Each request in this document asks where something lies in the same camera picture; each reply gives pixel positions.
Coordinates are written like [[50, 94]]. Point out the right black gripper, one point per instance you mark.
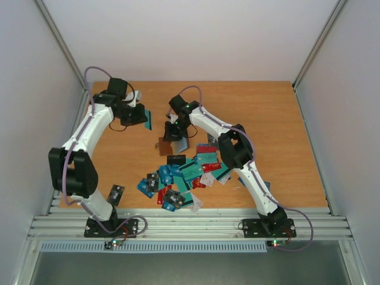
[[173, 132]]

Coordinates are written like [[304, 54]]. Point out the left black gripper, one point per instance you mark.
[[141, 117]]

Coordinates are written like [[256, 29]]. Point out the teal striped card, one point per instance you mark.
[[148, 122]]

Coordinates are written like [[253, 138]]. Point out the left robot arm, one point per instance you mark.
[[71, 168]]

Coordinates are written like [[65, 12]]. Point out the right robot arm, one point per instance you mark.
[[236, 152]]

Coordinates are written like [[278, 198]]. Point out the black plain card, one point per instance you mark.
[[176, 160]]

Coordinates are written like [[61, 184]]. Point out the dark red card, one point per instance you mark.
[[205, 148]]

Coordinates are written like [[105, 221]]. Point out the black card top upper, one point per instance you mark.
[[212, 142]]

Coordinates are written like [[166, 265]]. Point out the blue card pile centre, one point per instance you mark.
[[165, 174]]

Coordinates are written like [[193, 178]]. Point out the teal card pile bottom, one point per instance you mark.
[[191, 175]]

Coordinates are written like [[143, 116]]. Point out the red gold VIP card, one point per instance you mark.
[[210, 167]]

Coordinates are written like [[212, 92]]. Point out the black vip card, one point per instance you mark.
[[173, 200], [115, 195], [152, 182]]

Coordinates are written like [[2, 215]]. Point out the blue card left edge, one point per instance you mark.
[[142, 187]]

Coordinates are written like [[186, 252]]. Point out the black VIP card bottom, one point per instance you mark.
[[173, 200]]

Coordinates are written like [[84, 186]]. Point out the black VIP card far left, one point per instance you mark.
[[115, 195]]

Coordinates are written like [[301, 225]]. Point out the blue card far right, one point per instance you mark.
[[268, 185]]

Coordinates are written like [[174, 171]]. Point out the left controller board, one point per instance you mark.
[[113, 244]]

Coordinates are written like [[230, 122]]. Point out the controller board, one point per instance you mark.
[[277, 243], [113, 244]]

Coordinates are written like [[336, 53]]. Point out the right controller board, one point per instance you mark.
[[277, 243]]

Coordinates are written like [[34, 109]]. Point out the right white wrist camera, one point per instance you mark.
[[172, 117]]

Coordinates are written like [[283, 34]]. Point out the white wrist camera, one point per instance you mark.
[[172, 117], [133, 98]]

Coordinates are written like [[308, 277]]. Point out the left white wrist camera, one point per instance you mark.
[[133, 98]]

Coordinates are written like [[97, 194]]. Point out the grey slotted cable duct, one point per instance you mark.
[[155, 247]]

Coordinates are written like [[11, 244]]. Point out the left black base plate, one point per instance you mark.
[[108, 229]]

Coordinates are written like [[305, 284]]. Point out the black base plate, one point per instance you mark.
[[108, 229], [255, 228]]

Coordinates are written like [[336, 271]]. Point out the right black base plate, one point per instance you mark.
[[255, 228]]

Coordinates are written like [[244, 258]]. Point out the aluminium frame rails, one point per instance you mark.
[[206, 224]]

